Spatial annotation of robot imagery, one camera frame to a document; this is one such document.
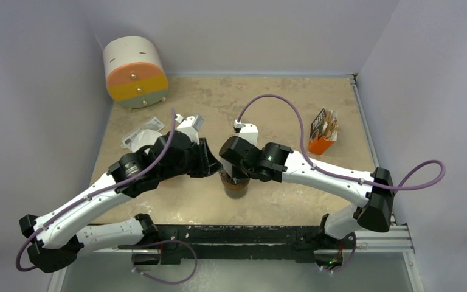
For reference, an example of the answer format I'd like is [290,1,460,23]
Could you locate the clear plastic filter packet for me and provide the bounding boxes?
[121,116,165,149]

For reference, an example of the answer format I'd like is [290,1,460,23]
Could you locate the grey glass carafe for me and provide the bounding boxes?
[224,188,248,200]

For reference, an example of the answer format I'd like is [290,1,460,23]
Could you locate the white round drawer cabinet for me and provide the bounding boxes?
[103,36,168,109]

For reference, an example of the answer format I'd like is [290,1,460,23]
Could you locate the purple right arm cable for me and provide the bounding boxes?
[237,94,447,192]

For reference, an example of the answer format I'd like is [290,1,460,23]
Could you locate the orange coffee filter box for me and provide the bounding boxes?
[308,108,339,155]

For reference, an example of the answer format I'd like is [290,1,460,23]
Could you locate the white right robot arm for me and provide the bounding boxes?
[219,136,394,248]

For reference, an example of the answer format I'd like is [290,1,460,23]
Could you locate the dark wooden dripper ring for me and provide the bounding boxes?
[222,179,251,191]

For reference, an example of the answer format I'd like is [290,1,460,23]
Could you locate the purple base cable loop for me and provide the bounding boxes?
[131,238,199,285]

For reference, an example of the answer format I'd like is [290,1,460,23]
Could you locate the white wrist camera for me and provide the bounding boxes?
[175,114,204,144]
[233,120,258,146]

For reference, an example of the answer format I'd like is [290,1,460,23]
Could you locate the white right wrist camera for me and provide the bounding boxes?
[233,120,258,146]

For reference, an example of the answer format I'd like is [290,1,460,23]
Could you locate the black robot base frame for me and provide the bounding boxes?
[119,214,356,268]

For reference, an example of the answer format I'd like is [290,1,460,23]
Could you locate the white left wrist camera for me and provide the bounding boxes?
[175,114,204,144]

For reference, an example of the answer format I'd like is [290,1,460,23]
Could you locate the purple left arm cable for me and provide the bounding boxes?
[15,107,178,273]

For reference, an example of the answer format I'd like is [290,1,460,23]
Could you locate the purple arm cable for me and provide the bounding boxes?
[237,94,447,192]
[15,107,178,273]

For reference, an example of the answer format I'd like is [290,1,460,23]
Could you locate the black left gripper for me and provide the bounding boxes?
[160,137,223,181]

